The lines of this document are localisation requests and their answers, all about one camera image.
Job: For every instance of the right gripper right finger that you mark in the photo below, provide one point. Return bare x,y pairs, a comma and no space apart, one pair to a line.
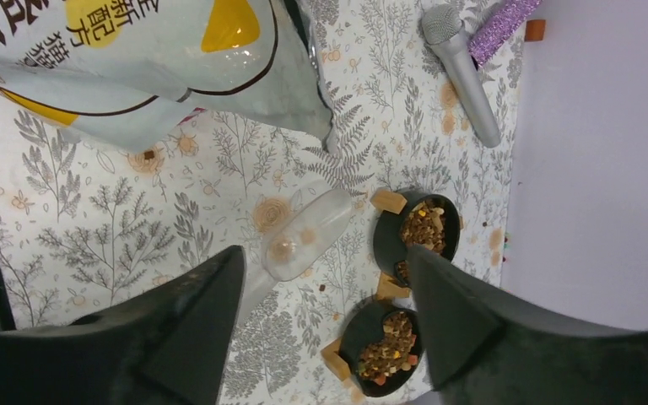
487,346

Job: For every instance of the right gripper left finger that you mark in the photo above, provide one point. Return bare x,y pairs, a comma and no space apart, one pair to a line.
168,345

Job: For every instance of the clear plastic scoop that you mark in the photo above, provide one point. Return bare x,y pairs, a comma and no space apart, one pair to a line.
285,237

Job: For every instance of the cat food bag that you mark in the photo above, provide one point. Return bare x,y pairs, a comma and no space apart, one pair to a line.
127,72

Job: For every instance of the right black pet bowl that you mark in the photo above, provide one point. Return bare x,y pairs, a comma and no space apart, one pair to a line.
379,349

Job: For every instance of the black pet bowl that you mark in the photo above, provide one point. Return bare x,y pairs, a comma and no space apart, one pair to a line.
379,349
389,251

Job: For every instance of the pet food kibble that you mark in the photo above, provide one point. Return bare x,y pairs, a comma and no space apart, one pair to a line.
424,226

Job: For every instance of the left black pet bowl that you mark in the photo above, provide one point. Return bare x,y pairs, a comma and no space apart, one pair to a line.
389,251

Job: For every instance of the floral table mat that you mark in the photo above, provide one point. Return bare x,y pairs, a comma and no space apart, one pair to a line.
84,226

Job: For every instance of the small brown cube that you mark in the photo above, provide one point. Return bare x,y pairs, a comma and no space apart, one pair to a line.
535,30

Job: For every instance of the grey microphone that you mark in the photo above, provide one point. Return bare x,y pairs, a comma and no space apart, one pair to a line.
446,37

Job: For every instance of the purple glitter microphone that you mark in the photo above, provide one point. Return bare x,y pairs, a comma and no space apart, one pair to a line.
498,28

